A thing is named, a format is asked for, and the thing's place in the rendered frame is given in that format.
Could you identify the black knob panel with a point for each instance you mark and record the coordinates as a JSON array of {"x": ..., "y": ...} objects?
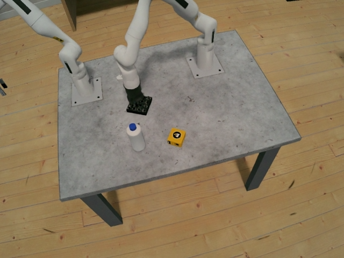
[{"x": 142, "y": 107}]

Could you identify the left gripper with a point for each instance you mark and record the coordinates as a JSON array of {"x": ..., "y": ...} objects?
[{"x": 133, "y": 90}]

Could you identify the white bottle with blue cap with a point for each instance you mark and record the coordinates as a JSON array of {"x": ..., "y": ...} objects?
[{"x": 135, "y": 136}]

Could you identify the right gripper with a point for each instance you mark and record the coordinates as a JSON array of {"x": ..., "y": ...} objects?
[{"x": 4, "y": 86}]

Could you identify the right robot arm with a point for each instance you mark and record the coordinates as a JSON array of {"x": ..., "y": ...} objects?
[{"x": 71, "y": 51}]

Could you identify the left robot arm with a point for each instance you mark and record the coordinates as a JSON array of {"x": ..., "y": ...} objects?
[{"x": 125, "y": 57}]

